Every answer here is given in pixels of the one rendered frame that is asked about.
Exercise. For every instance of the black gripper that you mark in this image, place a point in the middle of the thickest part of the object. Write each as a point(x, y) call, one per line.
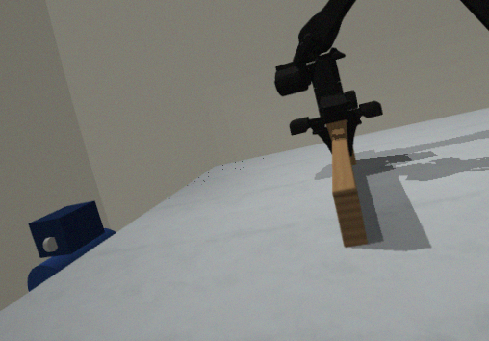
point(368, 110)

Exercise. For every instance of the brown wooden post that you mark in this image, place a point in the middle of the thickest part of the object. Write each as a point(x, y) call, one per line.
point(339, 124)

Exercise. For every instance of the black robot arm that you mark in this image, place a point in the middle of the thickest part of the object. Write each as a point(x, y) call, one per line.
point(318, 36)

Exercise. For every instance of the brown wooden rail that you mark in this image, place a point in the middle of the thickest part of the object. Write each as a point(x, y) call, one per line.
point(344, 192)

